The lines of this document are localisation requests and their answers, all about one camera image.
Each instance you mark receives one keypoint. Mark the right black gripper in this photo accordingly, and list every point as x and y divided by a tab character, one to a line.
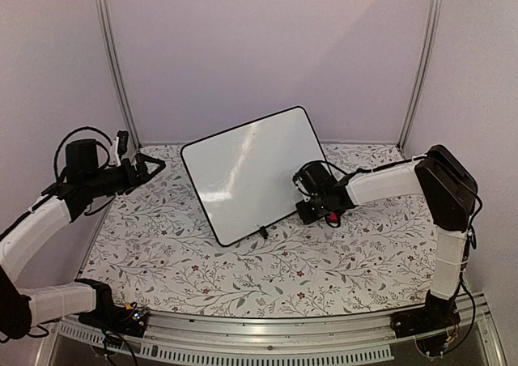
307	216

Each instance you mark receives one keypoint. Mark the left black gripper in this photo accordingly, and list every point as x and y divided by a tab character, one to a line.
131	180

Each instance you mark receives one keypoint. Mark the white whiteboard with black frame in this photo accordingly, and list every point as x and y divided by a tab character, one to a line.
242	176

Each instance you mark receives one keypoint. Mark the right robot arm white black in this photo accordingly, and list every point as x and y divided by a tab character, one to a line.
448	189

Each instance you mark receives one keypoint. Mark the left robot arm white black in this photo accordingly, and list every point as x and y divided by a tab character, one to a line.
93	169

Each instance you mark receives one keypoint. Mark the black whiteboard stand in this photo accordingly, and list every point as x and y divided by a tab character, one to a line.
263	232

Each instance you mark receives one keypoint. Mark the floral patterned table mat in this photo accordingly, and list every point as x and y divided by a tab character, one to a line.
156	248

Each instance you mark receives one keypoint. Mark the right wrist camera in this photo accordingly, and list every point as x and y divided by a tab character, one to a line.
297	181

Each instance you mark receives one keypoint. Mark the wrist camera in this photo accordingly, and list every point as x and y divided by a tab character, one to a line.
297	181
118	148

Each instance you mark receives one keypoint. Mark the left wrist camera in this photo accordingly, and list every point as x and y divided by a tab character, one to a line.
118	148

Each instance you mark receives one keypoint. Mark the front aluminium rail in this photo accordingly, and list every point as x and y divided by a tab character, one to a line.
356	339

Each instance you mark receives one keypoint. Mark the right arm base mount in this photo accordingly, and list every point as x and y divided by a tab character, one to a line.
432	316

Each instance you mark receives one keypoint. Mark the left aluminium frame post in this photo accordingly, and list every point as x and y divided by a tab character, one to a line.
115	71

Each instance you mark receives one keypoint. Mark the aluminium frame post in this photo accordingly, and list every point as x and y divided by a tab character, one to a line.
432	23
115	71

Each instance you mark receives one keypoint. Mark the right aluminium frame post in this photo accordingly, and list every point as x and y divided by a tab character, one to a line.
432	23

